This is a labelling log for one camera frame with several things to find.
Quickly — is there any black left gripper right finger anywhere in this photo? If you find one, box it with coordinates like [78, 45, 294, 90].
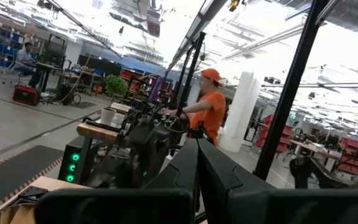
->
[197, 138, 358, 224]

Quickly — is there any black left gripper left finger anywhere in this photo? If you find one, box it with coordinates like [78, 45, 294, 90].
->
[34, 138, 198, 224]

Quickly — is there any black computer tower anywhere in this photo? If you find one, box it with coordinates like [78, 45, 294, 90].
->
[57, 136, 91, 184]

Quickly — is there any wooden station table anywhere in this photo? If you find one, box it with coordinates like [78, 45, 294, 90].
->
[76, 121, 127, 146]

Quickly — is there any white round column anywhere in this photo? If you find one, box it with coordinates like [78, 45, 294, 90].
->
[219, 71, 262, 153]

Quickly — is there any red storage bin rack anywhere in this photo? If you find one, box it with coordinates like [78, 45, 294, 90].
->
[337, 138, 358, 175]

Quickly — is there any black hazard-striped floor mat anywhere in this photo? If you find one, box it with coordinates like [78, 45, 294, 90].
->
[0, 144, 65, 215]

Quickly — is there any person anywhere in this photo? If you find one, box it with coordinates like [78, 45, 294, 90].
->
[12, 42, 45, 90]
[158, 68, 229, 147]

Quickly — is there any green potted plant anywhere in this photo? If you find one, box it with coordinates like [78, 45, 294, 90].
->
[100, 73, 129, 126]

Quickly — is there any red tool case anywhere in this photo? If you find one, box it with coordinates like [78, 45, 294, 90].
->
[12, 84, 40, 106]

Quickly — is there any black aluminium rig frame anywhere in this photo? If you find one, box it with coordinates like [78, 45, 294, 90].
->
[253, 0, 334, 181]

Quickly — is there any black metal station frame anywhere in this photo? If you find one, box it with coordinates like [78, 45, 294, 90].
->
[169, 30, 207, 156]

